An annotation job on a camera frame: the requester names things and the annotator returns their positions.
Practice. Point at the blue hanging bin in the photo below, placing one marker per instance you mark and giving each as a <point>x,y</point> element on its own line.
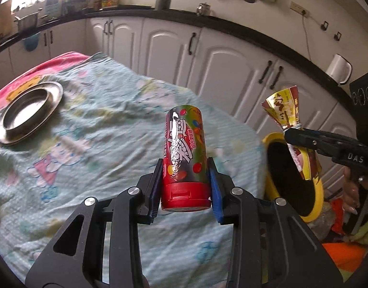
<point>30,43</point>

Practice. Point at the dark metal cup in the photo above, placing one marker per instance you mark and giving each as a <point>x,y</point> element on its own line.
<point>162,5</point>

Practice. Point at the steel stock pot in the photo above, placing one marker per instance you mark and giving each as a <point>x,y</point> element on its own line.
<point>27,22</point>

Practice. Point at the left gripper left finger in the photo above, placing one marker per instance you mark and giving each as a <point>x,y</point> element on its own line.
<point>98,244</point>

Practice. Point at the person's right hand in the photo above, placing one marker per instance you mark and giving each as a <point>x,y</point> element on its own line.
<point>351,200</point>

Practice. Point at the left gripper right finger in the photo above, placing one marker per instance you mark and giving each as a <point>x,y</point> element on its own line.
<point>272,246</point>

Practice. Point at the hello kitty blanket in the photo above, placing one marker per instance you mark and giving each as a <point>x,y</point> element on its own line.
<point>107,133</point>

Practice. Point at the black countertop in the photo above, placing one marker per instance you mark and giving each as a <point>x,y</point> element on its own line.
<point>222,25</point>

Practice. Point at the yellow red snack wrapper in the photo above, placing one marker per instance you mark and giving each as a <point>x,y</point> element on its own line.
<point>283,107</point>

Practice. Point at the small steel teapot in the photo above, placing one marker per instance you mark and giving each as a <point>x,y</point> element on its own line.
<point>203,9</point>

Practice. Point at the red candy tube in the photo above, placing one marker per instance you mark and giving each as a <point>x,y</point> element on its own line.
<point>186,185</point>

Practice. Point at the metal bowl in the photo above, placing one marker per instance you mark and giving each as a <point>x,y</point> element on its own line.
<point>26,110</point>

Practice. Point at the metal plate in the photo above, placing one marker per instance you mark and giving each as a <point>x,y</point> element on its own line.
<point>56,91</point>

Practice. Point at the yellow rimmed trash bin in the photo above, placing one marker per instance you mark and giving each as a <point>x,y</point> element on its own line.
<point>283,180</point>

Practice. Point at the white electric kettle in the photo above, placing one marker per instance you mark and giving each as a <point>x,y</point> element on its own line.
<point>340,69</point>

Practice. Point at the wall power socket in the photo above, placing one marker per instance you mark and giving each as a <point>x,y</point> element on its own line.
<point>299,9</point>

